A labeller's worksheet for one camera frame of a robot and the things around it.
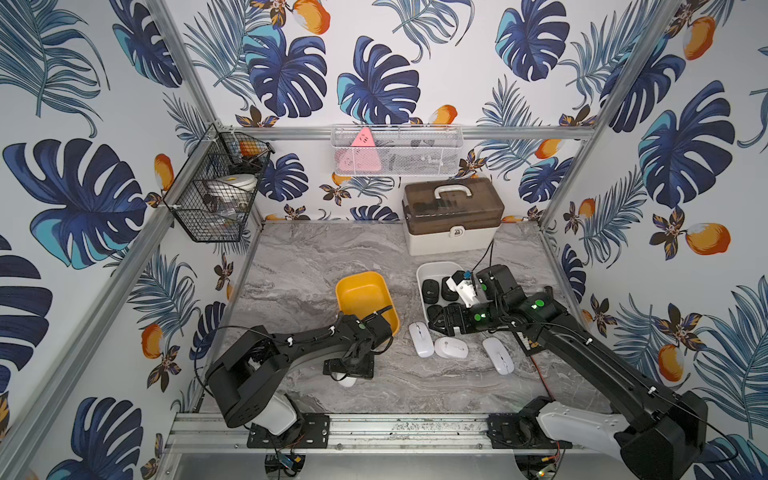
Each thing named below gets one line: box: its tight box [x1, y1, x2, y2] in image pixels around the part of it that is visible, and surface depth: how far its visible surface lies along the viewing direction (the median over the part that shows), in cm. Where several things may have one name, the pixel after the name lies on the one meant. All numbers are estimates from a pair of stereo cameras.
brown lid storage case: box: [402, 177, 505, 256], surface depth 102 cm
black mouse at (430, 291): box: [422, 279, 439, 304], surface depth 100 cm
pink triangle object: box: [335, 127, 382, 171], surface depth 92 cm
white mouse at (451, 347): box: [434, 336, 469, 359], surface depth 89 cm
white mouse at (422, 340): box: [409, 322, 435, 358], surface depth 90 cm
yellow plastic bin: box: [336, 271, 400, 336], surface depth 100 cm
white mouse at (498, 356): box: [482, 337, 514, 375], surface depth 87 cm
